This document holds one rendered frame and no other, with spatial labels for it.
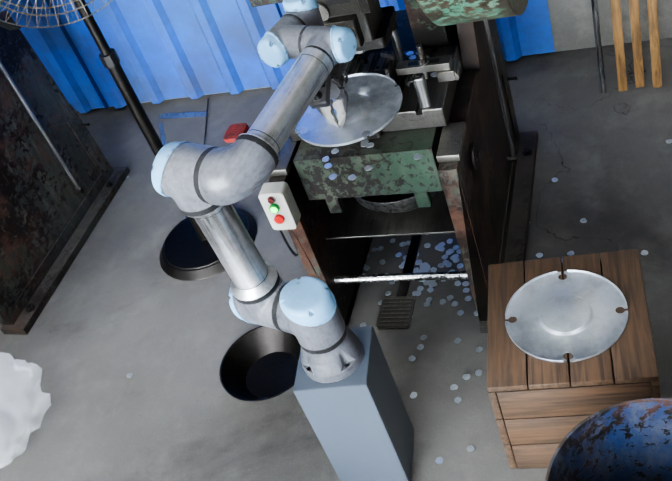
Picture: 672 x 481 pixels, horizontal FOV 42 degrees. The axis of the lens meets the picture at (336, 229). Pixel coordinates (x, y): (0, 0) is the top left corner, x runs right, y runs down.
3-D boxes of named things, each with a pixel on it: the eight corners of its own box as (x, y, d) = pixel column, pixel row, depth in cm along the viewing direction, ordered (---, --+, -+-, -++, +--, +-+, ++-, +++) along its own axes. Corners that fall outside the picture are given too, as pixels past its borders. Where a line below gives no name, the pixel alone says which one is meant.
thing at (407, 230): (466, 232, 251) (465, 230, 251) (326, 239, 266) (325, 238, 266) (482, 139, 280) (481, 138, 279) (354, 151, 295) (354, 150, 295)
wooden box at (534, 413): (666, 463, 215) (659, 376, 193) (510, 469, 226) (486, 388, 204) (647, 336, 244) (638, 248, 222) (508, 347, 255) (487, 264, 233)
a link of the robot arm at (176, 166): (287, 343, 205) (188, 175, 169) (238, 329, 213) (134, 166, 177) (313, 304, 211) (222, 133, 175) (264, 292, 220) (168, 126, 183)
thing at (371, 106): (280, 108, 236) (279, 105, 236) (376, 61, 238) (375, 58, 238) (316, 163, 215) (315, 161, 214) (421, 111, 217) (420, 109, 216)
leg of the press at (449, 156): (518, 333, 258) (457, 79, 201) (479, 333, 262) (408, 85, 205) (538, 137, 321) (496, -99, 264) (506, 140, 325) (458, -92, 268)
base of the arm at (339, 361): (360, 380, 204) (348, 353, 197) (299, 385, 208) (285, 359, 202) (366, 330, 215) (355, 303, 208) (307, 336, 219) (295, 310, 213)
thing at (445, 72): (459, 80, 236) (451, 47, 229) (399, 87, 242) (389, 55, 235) (461, 67, 240) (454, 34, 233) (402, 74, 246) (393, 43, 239)
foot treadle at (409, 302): (412, 339, 253) (408, 327, 250) (379, 339, 257) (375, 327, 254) (441, 201, 294) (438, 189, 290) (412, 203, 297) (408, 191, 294)
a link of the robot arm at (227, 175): (232, 186, 163) (348, 11, 185) (189, 178, 169) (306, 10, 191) (258, 224, 171) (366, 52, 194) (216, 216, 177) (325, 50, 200)
